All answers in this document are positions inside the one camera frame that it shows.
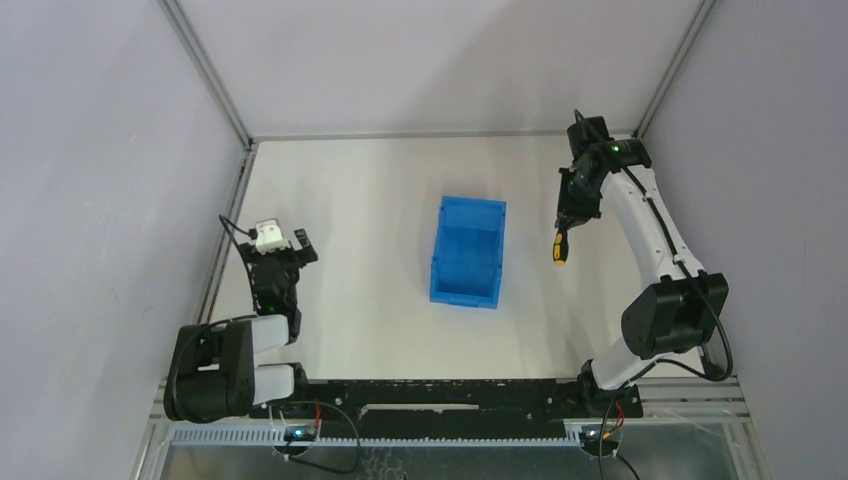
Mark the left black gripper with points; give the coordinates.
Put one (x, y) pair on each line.
(279, 258)

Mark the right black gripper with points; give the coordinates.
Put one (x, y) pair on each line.
(570, 214)

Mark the black yellow handled screwdriver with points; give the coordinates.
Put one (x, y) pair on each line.
(560, 248)

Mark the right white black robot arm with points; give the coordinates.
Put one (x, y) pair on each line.
(679, 307)

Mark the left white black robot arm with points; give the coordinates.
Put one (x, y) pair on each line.
(214, 373)

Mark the blue plastic bin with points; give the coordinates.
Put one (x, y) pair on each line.
(467, 262)

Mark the left controller circuit board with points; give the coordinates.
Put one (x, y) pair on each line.
(300, 434)

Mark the controller circuit board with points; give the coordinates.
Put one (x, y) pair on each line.
(300, 434)
(597, 444)

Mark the right controller circuit board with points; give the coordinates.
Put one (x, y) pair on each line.
(597, 444)

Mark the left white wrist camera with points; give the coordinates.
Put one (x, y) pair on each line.
(269, 237)

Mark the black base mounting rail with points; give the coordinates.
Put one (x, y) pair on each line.
(465, 410)

